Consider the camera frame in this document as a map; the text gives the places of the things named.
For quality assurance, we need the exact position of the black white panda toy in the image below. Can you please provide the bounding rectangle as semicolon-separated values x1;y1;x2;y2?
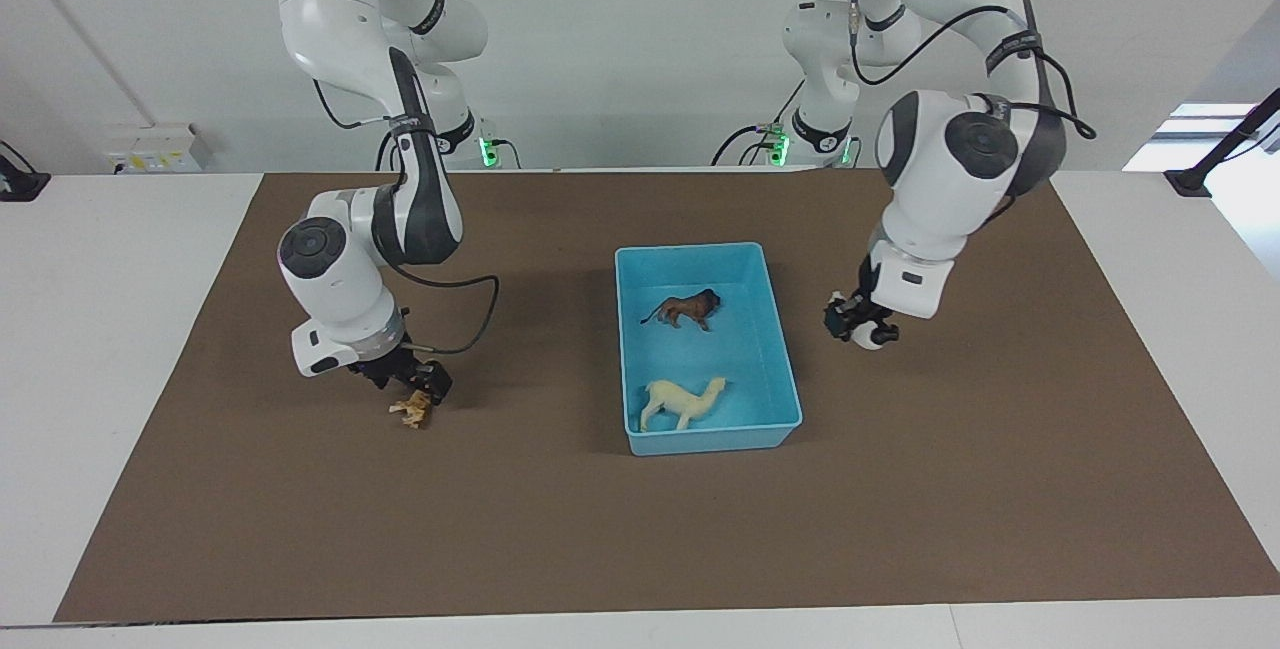
845;312;893;351

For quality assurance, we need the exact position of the orange striped tiger toy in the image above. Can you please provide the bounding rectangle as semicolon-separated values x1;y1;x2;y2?
389;389;436;430

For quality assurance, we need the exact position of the brown lion toy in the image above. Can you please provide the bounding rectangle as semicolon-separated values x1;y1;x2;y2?
640;288;723;333

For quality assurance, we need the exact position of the cream llama toy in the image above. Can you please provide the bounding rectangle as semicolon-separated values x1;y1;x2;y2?
638;376;728;433

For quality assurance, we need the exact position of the light blue storage box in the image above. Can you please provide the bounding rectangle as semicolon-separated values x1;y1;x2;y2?
614;242;804;457

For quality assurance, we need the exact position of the brown table mat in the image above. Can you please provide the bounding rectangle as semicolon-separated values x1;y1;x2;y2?
53;169;1280;623

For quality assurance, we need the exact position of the black stand with clamp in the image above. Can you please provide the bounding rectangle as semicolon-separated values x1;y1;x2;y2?
1165;89;1280;198

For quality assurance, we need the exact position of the black table clamp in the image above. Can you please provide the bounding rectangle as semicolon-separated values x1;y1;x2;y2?
0;141;51;202

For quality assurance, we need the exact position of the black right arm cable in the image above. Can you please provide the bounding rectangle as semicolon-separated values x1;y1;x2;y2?
312;79;500;356

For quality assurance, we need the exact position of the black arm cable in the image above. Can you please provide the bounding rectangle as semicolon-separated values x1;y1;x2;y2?
312;79;500;356
845;0;1099;141

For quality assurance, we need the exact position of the black left base cable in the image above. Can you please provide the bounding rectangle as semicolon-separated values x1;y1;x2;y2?
711;79;807;168

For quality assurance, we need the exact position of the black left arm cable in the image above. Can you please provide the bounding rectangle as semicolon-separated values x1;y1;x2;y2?
845;0;1099;141

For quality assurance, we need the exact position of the white wall outlet box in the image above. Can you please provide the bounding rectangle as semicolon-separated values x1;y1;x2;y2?
108;123;213;176

